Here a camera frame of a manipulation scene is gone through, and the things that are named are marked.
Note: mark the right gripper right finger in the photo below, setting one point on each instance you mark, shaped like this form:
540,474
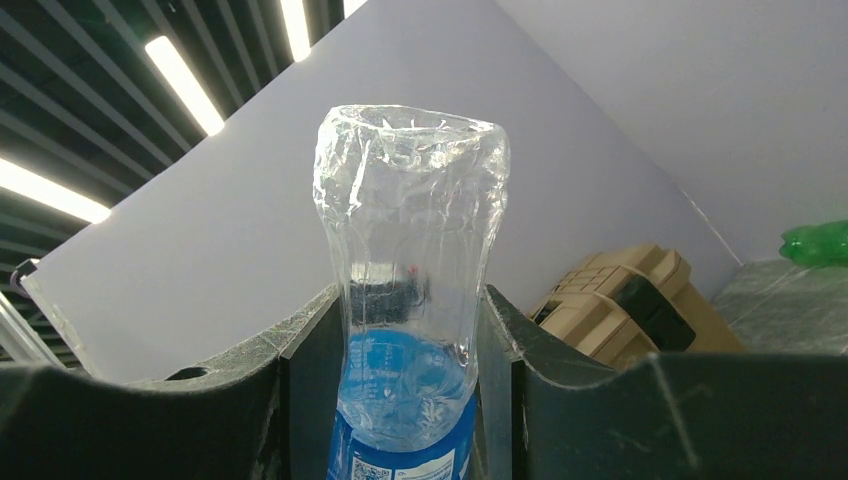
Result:
551,412

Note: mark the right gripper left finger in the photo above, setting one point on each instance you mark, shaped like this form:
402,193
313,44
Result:
262,409

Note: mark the clear bottle blue label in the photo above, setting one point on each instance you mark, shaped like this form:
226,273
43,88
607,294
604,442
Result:
411,201

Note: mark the tan plastic toolbox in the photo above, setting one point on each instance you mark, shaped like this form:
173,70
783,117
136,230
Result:
617,307

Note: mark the green plastic bottle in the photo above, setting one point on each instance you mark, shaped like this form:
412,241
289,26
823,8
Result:
816,246

